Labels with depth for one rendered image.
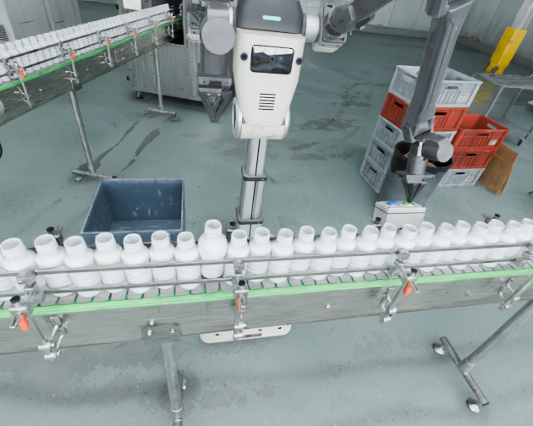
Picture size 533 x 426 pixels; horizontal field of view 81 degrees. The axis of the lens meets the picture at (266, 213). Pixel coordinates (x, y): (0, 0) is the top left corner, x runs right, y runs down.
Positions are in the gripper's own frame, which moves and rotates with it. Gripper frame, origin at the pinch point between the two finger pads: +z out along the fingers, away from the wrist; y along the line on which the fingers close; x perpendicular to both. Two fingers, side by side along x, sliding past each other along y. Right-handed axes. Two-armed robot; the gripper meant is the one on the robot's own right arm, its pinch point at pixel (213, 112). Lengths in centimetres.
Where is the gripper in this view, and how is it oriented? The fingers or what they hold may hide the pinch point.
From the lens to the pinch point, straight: 75.6
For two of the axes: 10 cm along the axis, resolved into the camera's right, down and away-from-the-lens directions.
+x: 9.7, -0.3, 2.2
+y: 1.9, 6.3, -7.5
